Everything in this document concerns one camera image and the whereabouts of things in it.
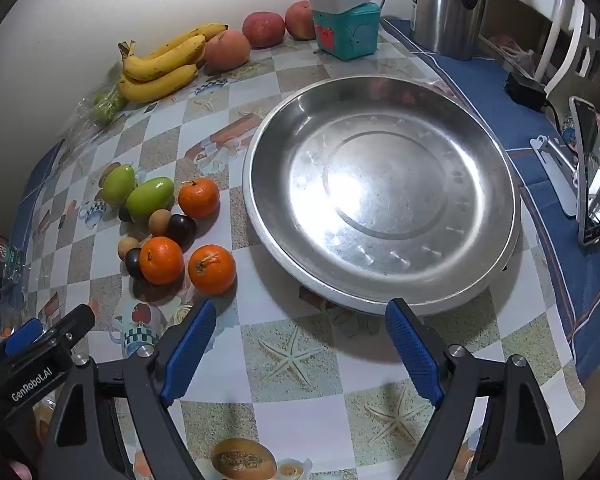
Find smartphone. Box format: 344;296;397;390
569;96;600;247

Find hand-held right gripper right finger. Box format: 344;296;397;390
385;298;565;480

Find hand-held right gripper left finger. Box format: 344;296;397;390
35;299;218;480

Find red apple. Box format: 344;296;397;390
242;11;286;49
285;1;317;41

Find small green jujube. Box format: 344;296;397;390
102;164;137;207

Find brown longan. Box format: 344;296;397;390
117;236;142;261
148;209;173;237

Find orange tangerine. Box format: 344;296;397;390
178;178;221;219
139;236;185;286
187;244;237;295

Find medium dark plum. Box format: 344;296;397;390
125;247;146;281

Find clear bag of green fruit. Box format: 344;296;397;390
67;77;131;136

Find clear pack with round label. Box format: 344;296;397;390
0;232;28;341

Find white furniture frame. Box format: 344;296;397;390
535;0;600;98

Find blue striped cloth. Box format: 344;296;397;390
382;17;600;386

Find peach next to bananas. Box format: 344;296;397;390
203;29;252;72

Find teal plastic box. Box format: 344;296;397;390
312;1;382;61

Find clear plastic bag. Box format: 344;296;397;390
485;32;541;78

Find black power adapter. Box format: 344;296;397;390
504;71;548;110

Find large stainless steel basin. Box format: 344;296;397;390
241;76;522;317

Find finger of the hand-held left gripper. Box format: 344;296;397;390
2;316;45;357
42;303;97;357

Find black cable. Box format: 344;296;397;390
544;95;566;133

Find white phone stand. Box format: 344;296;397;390
530;135;581;218

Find stainless steel kettle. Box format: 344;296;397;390
409;0;488;61

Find large dark plum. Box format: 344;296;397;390
165;214;198;250

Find yellow banana bunch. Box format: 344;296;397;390
117;22;230;105

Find person's left hand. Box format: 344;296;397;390
7;460;36;480

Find large green jujube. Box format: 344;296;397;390
126;177;176;223

